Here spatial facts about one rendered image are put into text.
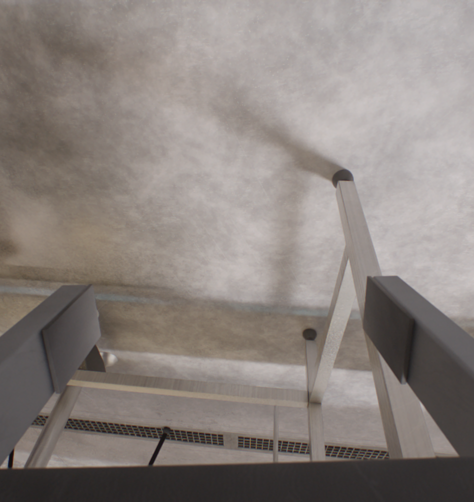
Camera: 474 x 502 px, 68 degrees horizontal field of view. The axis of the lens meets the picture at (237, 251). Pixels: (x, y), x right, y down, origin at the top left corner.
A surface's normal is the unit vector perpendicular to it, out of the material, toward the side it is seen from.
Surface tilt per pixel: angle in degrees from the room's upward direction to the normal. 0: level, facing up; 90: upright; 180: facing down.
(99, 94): 0
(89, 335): 97
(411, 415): 90
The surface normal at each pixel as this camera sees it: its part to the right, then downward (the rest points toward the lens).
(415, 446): 0.00, -0.76
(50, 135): -0.10, 0.65
